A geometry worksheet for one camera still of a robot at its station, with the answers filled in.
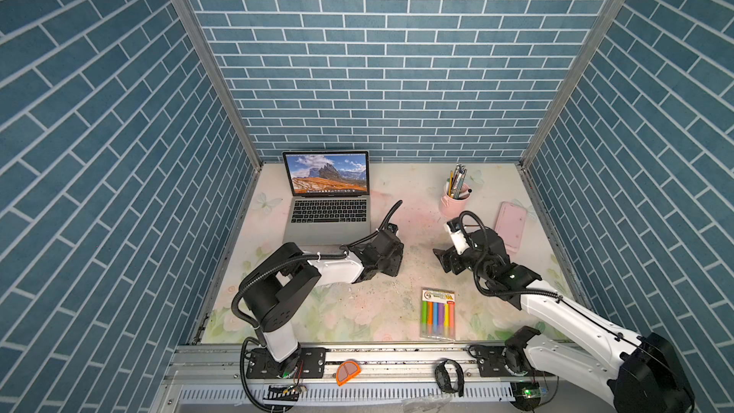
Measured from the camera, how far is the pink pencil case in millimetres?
988

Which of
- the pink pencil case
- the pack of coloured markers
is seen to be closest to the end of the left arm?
the pack of coloured markers

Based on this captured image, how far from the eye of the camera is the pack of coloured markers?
0.80 meters

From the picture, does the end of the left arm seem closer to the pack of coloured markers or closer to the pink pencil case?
the pack of coloured markers

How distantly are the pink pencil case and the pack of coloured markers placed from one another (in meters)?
0.29
